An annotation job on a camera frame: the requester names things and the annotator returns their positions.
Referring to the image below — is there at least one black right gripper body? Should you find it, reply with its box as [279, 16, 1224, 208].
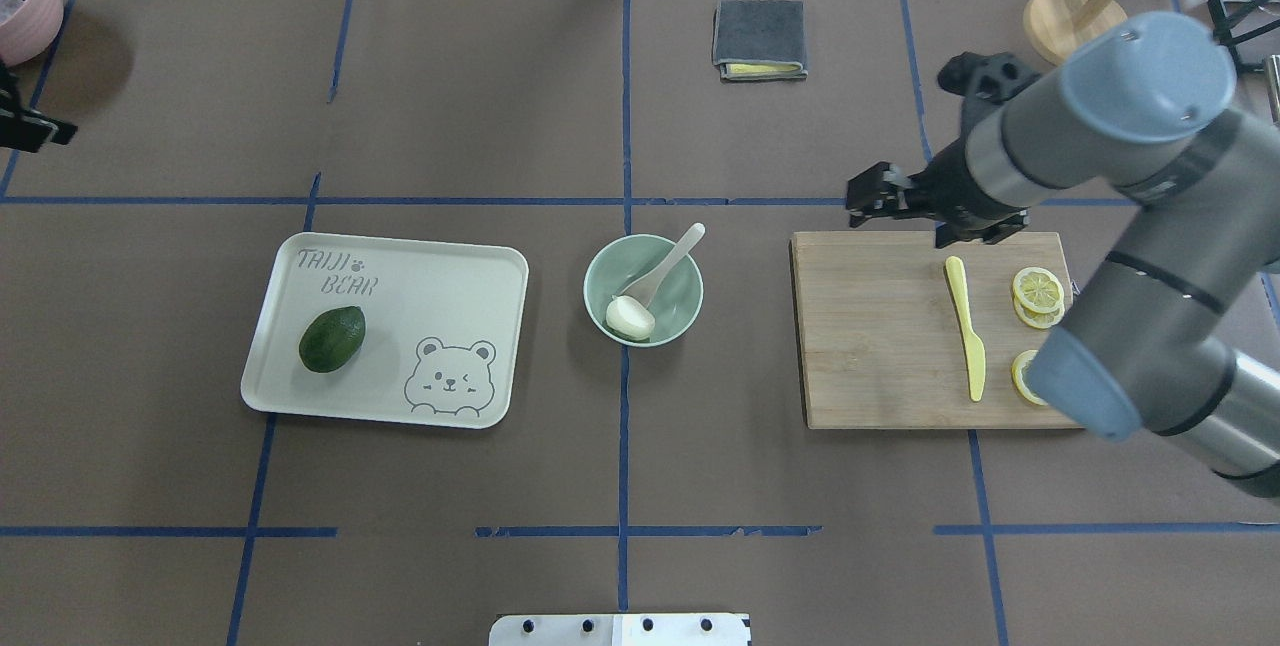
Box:
[845, 52, 1039, 249]

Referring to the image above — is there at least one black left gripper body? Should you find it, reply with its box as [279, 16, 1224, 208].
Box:
[1, 61, 78, 151]

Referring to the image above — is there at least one beige ceramic spoon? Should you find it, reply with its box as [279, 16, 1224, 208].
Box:
[618, 223, 707, 308]

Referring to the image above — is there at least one white steamed bun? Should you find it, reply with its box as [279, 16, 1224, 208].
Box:
[605, 295, 657, 342]

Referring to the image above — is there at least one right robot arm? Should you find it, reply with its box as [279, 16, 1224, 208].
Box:
[845, 12, 1279, 500]

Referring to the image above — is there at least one pink bowl with ice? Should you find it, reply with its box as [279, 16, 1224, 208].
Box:
[1, 0, 64, 67]

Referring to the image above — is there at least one light green bowl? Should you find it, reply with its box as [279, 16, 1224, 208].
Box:
[582, 233, 704, 347]

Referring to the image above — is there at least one lemon slice top stacked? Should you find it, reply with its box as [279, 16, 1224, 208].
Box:
[1011, 266, 1066, 313]

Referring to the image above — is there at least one lemon slice stacked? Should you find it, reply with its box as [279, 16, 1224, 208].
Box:
[1011, 266, 1066, 313]
[1012, 299, 1066, 330]

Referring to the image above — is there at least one lemon slice bottom stacked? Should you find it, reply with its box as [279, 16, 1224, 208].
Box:
[1012, 299, 1066, 330]

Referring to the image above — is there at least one bamboo cutting board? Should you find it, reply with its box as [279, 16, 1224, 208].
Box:
[791, 230, 1073, 429]

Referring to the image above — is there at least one yellow plastic knife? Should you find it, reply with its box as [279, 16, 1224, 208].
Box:
[943, 257, 987, 403]

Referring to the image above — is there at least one lemon slice single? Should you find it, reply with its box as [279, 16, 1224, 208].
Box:
[1010, 349, 1048, 408]

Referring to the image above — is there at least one wooden mug tree stand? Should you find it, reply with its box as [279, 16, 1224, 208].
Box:
[1021, 0, 1129, 64]

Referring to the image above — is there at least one yellow sponge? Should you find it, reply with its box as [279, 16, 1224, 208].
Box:
[719, 61, 808, 82]

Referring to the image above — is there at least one grey folded cloth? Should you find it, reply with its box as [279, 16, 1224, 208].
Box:
[710, 0, 809, 78]

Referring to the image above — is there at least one black glass tray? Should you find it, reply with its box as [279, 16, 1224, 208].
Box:
[1206, 0, 1279, 75]

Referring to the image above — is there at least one green avocado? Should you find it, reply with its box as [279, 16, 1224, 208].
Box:
[297, 304, 367, 374]

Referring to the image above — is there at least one cream bear tray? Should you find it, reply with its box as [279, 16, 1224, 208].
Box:
[239, 232, 529, 429]

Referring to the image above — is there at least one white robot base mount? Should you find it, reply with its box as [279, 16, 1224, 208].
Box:
[488, 611, 753, 645]

